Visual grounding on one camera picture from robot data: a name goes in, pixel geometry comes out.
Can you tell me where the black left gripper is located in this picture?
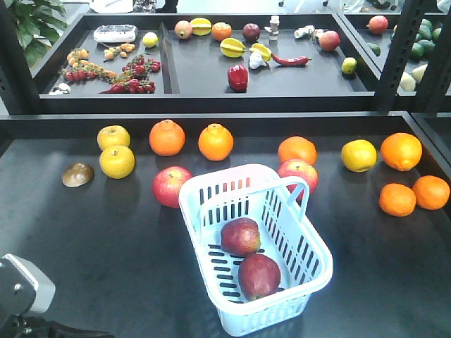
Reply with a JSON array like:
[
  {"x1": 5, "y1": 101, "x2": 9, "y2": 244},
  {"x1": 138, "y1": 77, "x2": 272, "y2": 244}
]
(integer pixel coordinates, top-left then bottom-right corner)
[{"x1": 1, "y1": 315, "x2": 114, "y2": 338}]

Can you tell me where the red apple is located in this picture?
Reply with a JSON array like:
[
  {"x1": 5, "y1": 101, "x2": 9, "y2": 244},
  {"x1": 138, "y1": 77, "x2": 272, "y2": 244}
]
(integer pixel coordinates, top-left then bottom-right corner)
[
  {"x1": 221, "y1": 218, "x2": 261, "y2": 256},
  {"x1": 277, "y1": 158, "x2": 319, "y2": 194},
  {"x1": 238, "y1": 253, "x2": 281, "y2": 301},
  {"x1": 152, "y1": 166, "x2": 193, "y2": 208}
]

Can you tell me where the light blue plastic basket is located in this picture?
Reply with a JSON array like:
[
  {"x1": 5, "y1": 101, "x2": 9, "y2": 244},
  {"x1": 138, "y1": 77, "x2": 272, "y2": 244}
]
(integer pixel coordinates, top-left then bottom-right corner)
[{"x1": 179, "y1": 164, "x2": 333, "y2": 337}]

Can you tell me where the brown mushroom cap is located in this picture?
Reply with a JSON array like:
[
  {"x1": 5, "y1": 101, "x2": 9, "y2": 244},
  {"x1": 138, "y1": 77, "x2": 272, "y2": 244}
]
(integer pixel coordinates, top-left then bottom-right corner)
[{"x1": 61, "y1": 163, "x2": 94, "y2": 187}]

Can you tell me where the yellow apple pear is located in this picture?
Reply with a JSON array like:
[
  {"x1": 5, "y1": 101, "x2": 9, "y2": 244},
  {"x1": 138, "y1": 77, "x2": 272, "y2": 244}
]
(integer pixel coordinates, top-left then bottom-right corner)
[
  {"x1": 97, "y1": 125, "x2": 130, "y2": 151},
  {"x1": 99, "y1": 145, "x2": 136, "y2": 179}
]

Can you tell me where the orange behind apple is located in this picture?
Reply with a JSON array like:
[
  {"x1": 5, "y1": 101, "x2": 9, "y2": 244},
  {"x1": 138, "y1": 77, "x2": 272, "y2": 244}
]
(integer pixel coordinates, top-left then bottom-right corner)
[{"x1": 278, "y1": 136, "x2": 318, "y2": 165}]

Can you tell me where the red bell pepper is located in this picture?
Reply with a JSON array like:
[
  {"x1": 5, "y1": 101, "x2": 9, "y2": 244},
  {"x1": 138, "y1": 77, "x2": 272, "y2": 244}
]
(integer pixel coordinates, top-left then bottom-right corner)
[{"x1": 227, "y1": 64, "x2": 248, "y2": 92}]

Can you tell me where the yellow orange fruit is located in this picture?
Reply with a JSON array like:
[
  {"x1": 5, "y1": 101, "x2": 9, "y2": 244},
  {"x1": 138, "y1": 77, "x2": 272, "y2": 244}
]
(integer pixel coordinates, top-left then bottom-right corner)
[{"x1": 341, "y1": 139, "x2": 378, "y2": 173}]

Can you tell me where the red chili pepper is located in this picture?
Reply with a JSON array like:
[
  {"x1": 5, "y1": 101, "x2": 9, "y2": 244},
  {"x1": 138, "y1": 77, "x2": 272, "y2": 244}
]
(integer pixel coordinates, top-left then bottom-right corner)
[{"x1": 271, "y1": 53, "x2": 311, "y2": 67}]

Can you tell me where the small orange lower left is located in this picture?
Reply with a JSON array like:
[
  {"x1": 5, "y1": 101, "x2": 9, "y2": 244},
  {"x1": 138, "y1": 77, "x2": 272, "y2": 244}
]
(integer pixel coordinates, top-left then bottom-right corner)
[{"x1": 378, "y1": 183, "x2": 416, "y2": 218}]

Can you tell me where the small orange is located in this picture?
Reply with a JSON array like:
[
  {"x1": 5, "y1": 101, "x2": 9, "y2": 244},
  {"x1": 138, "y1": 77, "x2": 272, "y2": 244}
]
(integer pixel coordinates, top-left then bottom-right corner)
[
  {"x1": 378, "y1": 183, "x2": 416, "y2": 218},
  {"x1": 412, "y1": 175, "x2": 450, "y2": 211}
]

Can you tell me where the large orange right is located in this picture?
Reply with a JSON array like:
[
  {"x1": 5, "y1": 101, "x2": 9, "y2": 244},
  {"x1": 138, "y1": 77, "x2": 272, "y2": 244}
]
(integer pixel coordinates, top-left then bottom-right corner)
[{"x1": 381, "y1": 132, "x2": 423, "y2": 172}]

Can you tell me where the small orange lower right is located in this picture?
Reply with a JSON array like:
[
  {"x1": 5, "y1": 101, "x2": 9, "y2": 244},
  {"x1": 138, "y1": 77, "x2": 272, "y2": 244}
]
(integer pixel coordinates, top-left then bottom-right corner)
[{"x1": 412, "y1": 175, "x2": 450, "y2": 211}]

